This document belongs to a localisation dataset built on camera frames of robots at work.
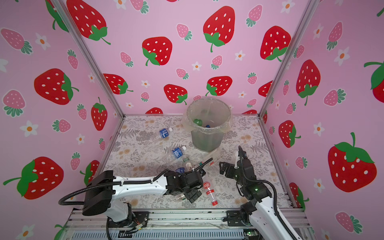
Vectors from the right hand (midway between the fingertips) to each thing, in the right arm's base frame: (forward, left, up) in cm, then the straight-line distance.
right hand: (226, 164), depth 80 cm
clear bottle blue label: (+8, +30, -7) cm, 32 cm away
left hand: (-13, +15, -7) cm, 21 cm away
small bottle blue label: (-3, +26, -7) cm, 27 cm away
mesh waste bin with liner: (+35, +13, -2) cm, 37 cm away
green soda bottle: (+28, +19, +3) cm, 34 cm away
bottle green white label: (-17, +23, -10) cm, 30 cm away
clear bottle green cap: (+1, +21, -7) cm, 23 cm away
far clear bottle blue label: (+22, +43, -7) cm, 49 cm away
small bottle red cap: (-17, +5, -12) cm, 21 cm away
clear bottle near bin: (-9, +8, +16) cm, 20 cm away
